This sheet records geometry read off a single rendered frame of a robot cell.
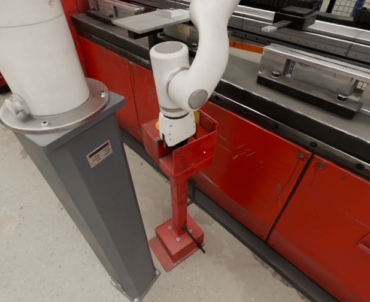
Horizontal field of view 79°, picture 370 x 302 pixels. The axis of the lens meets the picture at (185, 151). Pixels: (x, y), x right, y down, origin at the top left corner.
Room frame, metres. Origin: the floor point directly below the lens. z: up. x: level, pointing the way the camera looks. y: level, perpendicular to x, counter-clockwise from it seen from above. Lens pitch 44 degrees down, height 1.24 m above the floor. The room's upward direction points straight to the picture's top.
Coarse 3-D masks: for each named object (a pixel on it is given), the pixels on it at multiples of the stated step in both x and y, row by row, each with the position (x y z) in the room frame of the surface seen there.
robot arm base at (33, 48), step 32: (0, 0) 0.32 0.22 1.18; (32, 0) 0.34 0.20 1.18; (0, 32) 0.32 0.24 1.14; (32, 32) 0.33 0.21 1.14; (64, 32) 0.37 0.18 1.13; (0, 64) 0.33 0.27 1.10; (32, 64) 0.32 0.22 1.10; (64, 64) 0.35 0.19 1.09; (32, 96) 0.32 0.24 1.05; (64, 96) 0.34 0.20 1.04; (96, 96) 0.39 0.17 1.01; (32, 128) 0.29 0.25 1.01; (64, 128) 0.30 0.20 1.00
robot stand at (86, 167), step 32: (96, 128) 0.34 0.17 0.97; (32, 160) 0.34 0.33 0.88; (64, 160) 0.29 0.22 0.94; (96, 160) 0.32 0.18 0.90; (64, 192) 0.30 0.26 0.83; (96, 192) 0.30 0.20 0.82; (128, 192) 0.37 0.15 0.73; (96, 224) 0.29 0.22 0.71; (128, 224) 0.34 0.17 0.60; (128, 256) 0.31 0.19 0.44; (128, 288) 0.28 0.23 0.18
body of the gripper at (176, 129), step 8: (160, 112) 0.51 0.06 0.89; (192, 112) 0.52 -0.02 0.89; (160, 120) 0.49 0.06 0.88; (168, 120) 0.47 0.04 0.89; (176, 120) 0.48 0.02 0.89; (184, 120) 0.50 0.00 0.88; (192, 120) 0.51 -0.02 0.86; (160, 128) 0.49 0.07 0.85; (168, 128) 0.47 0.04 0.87; (176, 128) 0.48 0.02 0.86; (184, 128) 0.50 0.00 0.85; (192, 128) 0.52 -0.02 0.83; (160, 136) 0.50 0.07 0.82; (168, 136) 0.47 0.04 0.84; (176, 136) 0.48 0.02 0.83; (184, 136) 0.50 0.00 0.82; (168, 144) 0.47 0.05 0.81
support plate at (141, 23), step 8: (136, 16) 1.03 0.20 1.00; (144, 16) 1.03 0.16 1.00; (152, 16) 1.03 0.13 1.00; (160, 16) 1.03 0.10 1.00; (184, 16) 1.03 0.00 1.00; (120, 24) 0.92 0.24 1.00; (128, 24) 0.92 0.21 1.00; (136, 24) 0.92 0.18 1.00; (144, 24) 0.92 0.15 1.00; (152, 24) 0.92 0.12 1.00; (160, 24) 0.92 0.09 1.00; (168, 24) 0.93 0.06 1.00
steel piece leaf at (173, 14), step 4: (160, 12) 1.04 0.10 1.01; (164, 12) 1.02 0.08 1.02; (168, 12) 1.00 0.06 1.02; (172, 12) 1.09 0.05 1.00; (176, 12) 1.09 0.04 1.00; (180, 12) 1.09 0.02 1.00; (164, 16) 1.02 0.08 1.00; (168, 16) 1.01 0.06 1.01; (172, 16) 1.02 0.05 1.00; (176, 16) 1.02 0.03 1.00
